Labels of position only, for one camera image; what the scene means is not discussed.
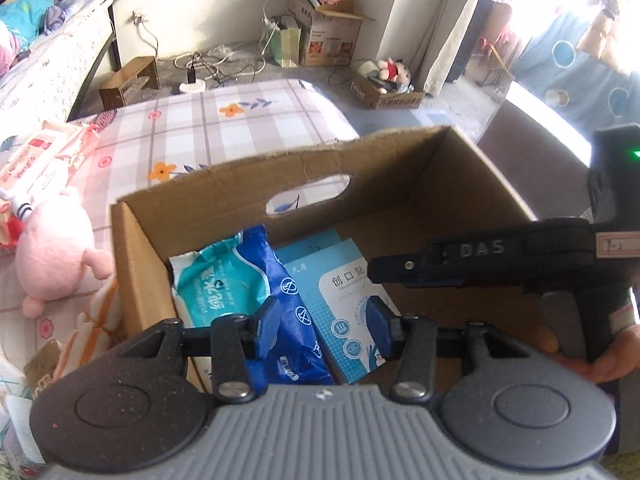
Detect black headboard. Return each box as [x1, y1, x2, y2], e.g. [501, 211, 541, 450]
[0, 0, 124, 122]

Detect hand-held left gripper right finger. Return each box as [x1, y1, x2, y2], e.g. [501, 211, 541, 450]
[366, 296, 523, 401]

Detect white cables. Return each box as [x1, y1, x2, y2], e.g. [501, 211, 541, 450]
[174, 0, 281, 85]

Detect pink plush toy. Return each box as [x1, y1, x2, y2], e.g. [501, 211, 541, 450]
[10, 186, 117, 319]

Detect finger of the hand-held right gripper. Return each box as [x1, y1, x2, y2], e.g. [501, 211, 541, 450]
[367, 217, 596, 291]

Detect orange striped cloth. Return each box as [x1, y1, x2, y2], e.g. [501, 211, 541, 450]
[50, 280, 122, 381]

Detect pink and blue quilt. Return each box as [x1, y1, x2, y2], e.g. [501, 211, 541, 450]
[0, 0, 129, 81]

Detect large printed cardboard box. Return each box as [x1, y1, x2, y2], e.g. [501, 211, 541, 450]
[276, 0, 376, 67]

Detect bed with grey sheet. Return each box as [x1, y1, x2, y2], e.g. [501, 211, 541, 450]
[0, 0, 121, 126]

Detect pale green paper bag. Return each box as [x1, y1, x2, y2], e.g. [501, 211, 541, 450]
[269, 25, 303, 69]

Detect small wooden stool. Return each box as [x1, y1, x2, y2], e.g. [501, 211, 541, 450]
[98, 56, 161, 110]

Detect pink wipes packet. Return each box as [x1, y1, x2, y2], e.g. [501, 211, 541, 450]
[0, 200, 27, 248]

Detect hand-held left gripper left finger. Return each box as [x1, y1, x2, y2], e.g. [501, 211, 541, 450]
[117, 297, 283, 406]

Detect blue wet wipes pack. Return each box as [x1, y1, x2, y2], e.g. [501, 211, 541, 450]
[169, 224, 336, 391]

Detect blue curtain with circles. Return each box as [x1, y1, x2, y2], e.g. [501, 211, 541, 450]
[511, 9, 640, 137]

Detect small low cardboard box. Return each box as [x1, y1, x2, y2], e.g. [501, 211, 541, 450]
[350, 74, 427, 110]

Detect person's right hand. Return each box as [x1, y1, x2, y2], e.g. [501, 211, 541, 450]
[542, 321, 640, 386]

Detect small doll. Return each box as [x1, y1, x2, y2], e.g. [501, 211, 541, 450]
[376, 57, 414, 87]

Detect light blue bandage box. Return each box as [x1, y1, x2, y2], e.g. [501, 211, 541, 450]
[275, 230, 401, 386]

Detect white curtain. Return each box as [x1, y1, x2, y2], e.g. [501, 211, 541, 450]
[419, 0, 489, 97]

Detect red white wet wipes pack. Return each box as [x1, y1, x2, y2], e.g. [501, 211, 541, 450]
[0, 120, 101, 202]

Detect brown cardboard box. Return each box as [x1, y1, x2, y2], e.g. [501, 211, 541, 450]
[110, 125, 561, 396]

